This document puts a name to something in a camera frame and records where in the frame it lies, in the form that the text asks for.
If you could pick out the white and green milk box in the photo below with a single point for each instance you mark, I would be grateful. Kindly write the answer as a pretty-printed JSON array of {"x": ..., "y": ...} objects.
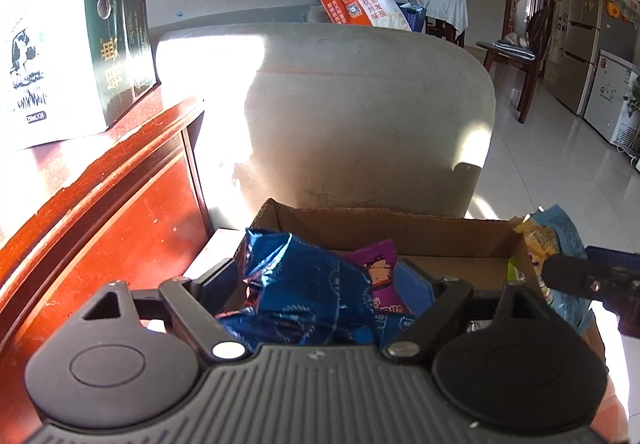
[{"x": 60, "y": 48}]

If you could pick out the light blue snack packet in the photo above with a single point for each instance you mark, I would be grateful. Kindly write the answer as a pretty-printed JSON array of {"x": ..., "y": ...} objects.
[{"x": 550, "y": 234}]

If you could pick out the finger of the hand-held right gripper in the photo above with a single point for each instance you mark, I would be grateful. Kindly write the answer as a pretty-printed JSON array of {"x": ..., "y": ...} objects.
[{"x": 570, "y": 276}]

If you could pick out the white chest freezer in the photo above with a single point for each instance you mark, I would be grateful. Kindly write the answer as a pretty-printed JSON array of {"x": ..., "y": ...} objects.
[{"x": 607, "y": 98}]

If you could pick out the wooden chair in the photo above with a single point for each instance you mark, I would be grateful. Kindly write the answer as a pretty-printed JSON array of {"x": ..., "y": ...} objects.
[{"x": 525, "y": 73}]

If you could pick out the table with white cloth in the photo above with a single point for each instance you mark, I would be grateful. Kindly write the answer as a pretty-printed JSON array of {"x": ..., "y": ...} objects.
[{"x": 442, "y": 3}]

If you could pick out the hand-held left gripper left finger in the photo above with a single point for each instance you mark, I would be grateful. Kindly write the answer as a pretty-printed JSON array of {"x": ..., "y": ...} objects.
[{"x": 220, "y": 289}]

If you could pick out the grey refrigerator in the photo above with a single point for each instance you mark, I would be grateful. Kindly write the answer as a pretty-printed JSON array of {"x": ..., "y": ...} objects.
[{"x": 580, "y": 23}]

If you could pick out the blue foil snack packet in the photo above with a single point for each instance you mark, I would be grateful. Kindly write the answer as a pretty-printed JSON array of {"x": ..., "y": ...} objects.
[
  {"x": 240, "y": 326},
  {"x": 310, "y": 284}
]

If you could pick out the grey sofa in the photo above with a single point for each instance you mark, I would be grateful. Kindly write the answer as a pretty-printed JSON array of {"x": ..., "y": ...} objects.
[{"x": 350, "y": 113}]

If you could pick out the cardboard box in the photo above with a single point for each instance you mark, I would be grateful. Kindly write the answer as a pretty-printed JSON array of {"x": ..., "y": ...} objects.
[{"x": 450, "y": 234}]

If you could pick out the green snack packet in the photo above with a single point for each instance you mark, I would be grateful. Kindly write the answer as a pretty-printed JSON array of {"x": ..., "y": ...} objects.
[{"x": 515, "y": 269}]

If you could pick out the purple snack packet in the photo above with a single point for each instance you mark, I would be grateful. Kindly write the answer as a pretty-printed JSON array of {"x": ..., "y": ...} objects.
[{"x": 385, "y": 274}]

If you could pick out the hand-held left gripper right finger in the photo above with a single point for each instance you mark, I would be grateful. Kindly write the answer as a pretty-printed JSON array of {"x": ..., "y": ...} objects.
[{"x": 415, "y": 289}]

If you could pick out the striped chair cushion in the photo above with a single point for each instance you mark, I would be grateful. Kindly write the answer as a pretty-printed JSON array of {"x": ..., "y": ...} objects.
[{"x": 515, "y": 46}]

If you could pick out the silver foil packet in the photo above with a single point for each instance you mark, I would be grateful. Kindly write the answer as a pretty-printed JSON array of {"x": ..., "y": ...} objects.
[{"x": 480, "y": 327}]

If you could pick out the red wooden cabinet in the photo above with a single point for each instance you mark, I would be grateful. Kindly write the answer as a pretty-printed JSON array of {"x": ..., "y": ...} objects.
[{"x": 100, "y": 224}]

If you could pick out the blue bag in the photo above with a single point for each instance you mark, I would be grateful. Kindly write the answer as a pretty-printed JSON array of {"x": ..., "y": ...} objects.
[{"x": 415, "y": 18}]

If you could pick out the potted plant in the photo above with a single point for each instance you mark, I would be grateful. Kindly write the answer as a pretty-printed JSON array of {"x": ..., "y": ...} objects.
[{"x": 635, "y": 98}]

